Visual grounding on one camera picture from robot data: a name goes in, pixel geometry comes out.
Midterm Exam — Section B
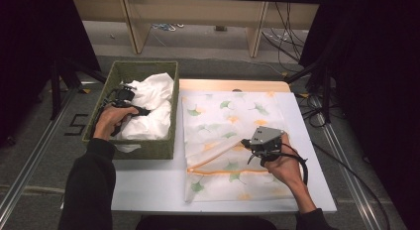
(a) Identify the bundle of black cables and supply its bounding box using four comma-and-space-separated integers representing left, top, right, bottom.
262, 1, 306, 64

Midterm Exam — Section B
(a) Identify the green woven basket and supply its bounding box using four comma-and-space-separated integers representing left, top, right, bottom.
81, 59, 180, 161

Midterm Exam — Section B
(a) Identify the person's right hand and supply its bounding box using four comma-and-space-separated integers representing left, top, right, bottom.
263, 132, 306, 188

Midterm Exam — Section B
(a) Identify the black curtain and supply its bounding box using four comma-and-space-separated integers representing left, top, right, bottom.
0, 0, 102, 149
298, 0, 420, 230

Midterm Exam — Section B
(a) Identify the leaf print mesh laundry bag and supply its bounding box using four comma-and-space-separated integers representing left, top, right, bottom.
181, 90, 298, 203

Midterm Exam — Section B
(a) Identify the white cloth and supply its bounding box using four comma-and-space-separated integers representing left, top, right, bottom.
115, 71, 175, 141

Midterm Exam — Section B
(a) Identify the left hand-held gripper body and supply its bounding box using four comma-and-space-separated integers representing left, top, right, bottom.
106, 83, 138, 109

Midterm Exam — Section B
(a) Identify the person's dark clothed torso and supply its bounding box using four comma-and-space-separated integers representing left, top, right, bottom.
135, 214, 278, 230

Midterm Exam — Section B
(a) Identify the person's left hand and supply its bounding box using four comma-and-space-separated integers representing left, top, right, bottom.
93, 105, 140, 142

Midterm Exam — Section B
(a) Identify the blue white cord bundle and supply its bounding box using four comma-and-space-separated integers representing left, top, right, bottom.
152, 23, 186, 32

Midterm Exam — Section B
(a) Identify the black metal stand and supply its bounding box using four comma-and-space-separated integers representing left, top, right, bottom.
49, 57, 108, 120
285, 60, 333, 124

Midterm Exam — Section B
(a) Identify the long black floor cable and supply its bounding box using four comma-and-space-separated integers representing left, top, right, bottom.
311, 142, 391, 230

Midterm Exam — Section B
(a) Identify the right hand-held gripper cable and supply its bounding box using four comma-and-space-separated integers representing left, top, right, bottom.
261, 150, 310, 188

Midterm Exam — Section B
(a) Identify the aluminium floor rail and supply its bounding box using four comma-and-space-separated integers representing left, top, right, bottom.
321, 124, 385, 230
0, 87, 78, 221

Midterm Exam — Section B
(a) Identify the wooden shelf unit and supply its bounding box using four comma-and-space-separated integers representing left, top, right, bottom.
71, 0, 321, 58

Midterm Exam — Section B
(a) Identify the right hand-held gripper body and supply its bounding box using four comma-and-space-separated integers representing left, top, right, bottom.
241, 125, 285, 168

